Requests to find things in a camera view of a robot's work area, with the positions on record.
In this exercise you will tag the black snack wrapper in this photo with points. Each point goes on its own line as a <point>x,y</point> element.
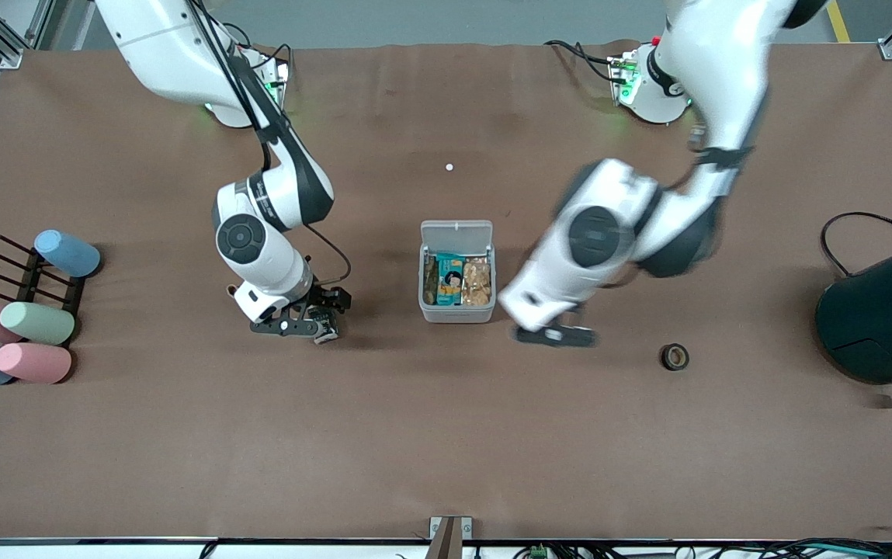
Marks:
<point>327,335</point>

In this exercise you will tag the white square trash bin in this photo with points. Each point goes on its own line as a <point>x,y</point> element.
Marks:
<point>457,313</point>

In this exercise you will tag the black tape roll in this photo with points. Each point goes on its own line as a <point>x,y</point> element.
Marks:
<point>664,357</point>

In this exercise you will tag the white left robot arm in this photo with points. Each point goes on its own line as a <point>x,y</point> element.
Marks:
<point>593,233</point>

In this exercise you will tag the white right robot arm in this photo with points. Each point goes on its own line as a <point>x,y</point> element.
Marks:
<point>259,241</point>

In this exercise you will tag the brown snack packet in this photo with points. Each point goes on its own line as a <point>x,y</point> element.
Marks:
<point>477,283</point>

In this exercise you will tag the teal snack packet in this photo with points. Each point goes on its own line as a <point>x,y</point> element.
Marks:
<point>449,279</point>

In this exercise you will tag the olive snack packet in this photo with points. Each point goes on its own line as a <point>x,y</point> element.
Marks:
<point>430,283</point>

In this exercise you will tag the brown table cover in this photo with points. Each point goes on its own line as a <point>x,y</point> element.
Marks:
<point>446,435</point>

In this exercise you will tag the green cup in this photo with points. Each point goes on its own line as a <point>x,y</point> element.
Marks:
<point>38,324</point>

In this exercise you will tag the black cup rack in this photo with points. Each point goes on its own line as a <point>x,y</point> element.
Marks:
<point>32,279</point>

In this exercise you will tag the small green connector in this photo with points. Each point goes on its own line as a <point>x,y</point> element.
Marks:
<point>539,552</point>

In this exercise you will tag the dark teal cylinder container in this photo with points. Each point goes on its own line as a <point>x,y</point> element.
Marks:
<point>880,318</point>

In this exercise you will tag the metal table bracket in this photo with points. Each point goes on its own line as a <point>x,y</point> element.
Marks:
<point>449,536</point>

